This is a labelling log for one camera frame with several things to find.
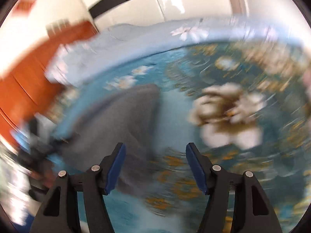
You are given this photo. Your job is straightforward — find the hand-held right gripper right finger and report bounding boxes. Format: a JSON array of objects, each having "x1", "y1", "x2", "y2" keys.
[{"x1": 186, "y1": 142, "x2": 283, "y2": 233}]

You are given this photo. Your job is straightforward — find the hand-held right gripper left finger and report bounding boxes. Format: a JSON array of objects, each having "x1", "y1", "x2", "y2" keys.
[{"x1": 29, "y1": 142, "x2": 127, "y2": 233}]

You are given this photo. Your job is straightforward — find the grey sweatshirt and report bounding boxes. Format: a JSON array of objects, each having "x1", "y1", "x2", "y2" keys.
[{"x1": 55, "y1": 84, "x2": 166, "y2": 199}]

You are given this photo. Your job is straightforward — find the white grey floral blanket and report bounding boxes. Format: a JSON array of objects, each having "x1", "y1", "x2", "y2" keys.
[{"x1": 0, "y1": 141, "x2": 37, "y2": 226}]

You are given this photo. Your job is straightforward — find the teal floral bed blanket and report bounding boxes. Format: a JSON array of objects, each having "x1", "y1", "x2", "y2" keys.
[{"x1": 49, "y1": 36, "x2": 311, "y2": 233}]

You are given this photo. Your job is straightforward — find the orange wooden headboard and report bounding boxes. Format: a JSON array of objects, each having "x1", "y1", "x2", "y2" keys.
[{"x1": 0, "y1": 21, "x2": 99, "y2": 146}]

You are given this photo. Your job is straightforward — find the grey daisy print quilt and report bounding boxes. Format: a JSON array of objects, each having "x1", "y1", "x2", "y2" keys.
[{"x1": 45, "y1": 15, "x2": 292, "y2": 88}]

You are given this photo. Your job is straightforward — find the white wardrobe with black stripe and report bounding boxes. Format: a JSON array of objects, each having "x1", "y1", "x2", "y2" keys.
[{"x1": 73, "y1": 0, "x2": 246, "y2": 30}]

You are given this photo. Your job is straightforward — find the white wall switch panel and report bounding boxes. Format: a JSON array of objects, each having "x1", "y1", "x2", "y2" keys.
[{"x1": 46, "y1": 18, "x2": 71, "y2": 36}]

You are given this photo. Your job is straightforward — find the red wall decoration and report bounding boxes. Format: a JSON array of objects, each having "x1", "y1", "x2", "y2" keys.
[{"x1": 13, "y1": 0, "x2": 39, "y2": 15}]

